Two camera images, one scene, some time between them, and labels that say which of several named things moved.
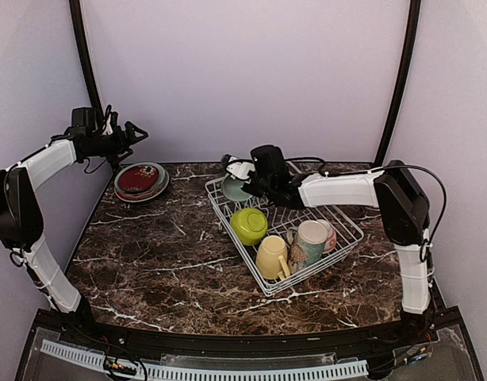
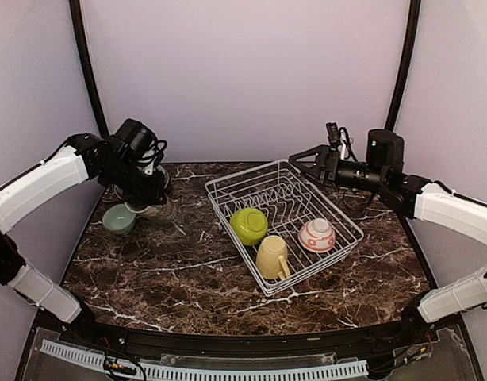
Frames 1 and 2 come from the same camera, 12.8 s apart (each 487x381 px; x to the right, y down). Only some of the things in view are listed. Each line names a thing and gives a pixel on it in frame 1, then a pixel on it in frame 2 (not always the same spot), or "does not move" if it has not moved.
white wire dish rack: x=283 y=247 does not move
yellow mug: x=271 y=258 does not move
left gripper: x=123 y=143 -> x=155 y=195
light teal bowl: x=231 y=188 -> x=119 y=219
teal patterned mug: x=308 y=242 -> x=163 y=213
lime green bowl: x=250 y=225 does not move
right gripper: x=249 y=190 -> x=325 y=154
